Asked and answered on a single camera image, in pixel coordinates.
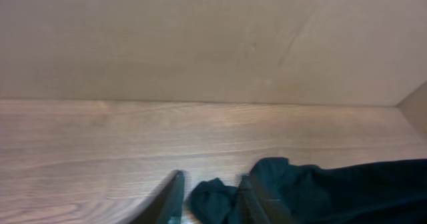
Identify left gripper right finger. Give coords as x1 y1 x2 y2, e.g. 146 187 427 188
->
238 175 296 224

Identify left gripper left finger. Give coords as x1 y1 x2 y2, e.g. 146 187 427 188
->
128 170 185 224

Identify black t-shirt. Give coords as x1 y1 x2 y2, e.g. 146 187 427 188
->
187 157 426 223

